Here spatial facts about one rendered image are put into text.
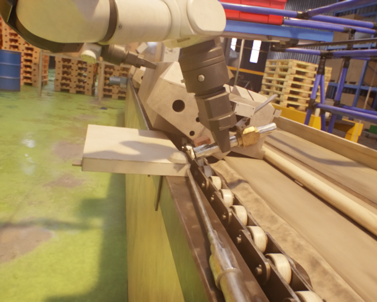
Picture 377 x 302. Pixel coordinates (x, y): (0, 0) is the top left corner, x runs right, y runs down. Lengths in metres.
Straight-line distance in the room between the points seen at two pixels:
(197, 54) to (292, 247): 0.37
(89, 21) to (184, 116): 0.44
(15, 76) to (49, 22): 7.19
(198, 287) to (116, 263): 1.29
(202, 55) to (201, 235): 0.31
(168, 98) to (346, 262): 0.52
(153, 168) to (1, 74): 7.06
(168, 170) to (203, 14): 0.30
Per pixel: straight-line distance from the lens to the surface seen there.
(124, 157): 0.60
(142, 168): 0.59
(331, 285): 0.45
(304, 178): 0.79
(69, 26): 0.41
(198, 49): 0.56
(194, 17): 0.51
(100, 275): 1.55
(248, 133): 0.63
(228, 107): 0.58
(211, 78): 0.56
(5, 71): 7.54
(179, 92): 0.76
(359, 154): 1.34
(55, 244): 1.77
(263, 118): 0.93
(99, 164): 0.58
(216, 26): 0.55
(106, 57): 1.24
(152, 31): 0.48
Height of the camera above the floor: 0.98
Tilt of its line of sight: 15 degrees down
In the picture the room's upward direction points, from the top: 9 degrees clockwise
